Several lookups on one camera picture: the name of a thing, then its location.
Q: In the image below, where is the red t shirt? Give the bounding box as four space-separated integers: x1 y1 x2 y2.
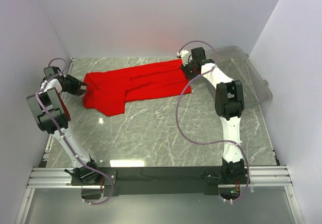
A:
83 59 188 116

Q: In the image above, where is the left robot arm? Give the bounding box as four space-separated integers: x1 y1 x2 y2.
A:
26 66 102 185

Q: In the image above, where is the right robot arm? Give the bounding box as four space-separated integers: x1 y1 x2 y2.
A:
177 47 247 183

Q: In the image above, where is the clear plastic bin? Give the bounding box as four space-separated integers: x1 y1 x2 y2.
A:
206 46 273 108

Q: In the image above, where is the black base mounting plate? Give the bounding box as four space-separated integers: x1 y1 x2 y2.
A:
66 166 249 199

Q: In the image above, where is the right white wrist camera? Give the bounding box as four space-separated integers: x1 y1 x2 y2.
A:
177 49 190 66

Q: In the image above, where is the aluminium rail frame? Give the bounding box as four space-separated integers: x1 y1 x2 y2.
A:
15 57 305 224

